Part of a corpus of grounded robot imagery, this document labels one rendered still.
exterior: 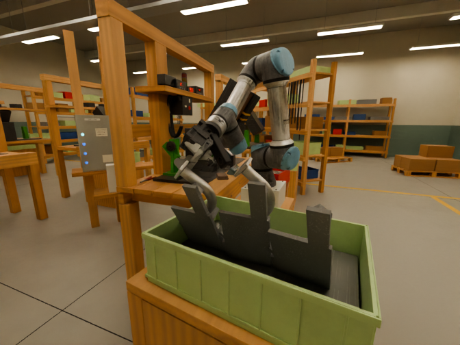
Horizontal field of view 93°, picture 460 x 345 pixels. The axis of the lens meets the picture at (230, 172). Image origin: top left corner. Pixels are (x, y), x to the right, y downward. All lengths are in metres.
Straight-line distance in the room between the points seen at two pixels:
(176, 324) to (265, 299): 0.30
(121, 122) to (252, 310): 1.23
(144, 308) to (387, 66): 10.79
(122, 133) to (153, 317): 1.03
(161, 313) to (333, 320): 0.48
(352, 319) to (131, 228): 1.38
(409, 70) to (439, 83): 1.09
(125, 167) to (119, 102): 0.39
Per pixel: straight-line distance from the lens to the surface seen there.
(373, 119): 10.16
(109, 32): 1.57
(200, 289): 0.67
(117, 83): 1.50
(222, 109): 0.82
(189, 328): 0.74
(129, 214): 1.60
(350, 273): 0.82
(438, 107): 11.33
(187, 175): 0.62
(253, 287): 0.57
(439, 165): 7.42
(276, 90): 1.03
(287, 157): 1.03
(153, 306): 0.81
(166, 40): 2.00
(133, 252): 1.72
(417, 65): 11.21
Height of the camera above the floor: 1.29
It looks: 13 degrees down
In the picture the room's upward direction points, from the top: straight up
